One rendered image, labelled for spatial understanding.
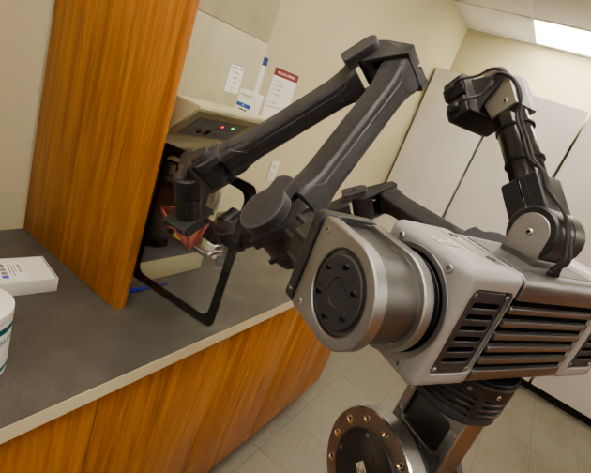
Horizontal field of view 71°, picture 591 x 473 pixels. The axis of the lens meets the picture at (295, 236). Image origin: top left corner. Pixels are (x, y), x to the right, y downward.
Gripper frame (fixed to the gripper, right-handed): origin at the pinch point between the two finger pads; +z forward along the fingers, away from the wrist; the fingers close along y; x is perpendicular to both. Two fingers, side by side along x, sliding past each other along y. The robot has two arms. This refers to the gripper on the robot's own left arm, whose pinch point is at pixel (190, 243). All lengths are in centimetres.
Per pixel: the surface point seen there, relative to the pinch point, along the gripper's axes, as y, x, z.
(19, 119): 1, -66, -8
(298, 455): -33, 32, 146
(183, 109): -14.5, -15.5, -24.6
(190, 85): -23.3, -21.7, -26.1
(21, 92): -2, -66, -16
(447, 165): -296, 7, 105
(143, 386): 22.7, 4.4, 30.5
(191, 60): -24.1, -21.9, -32.3
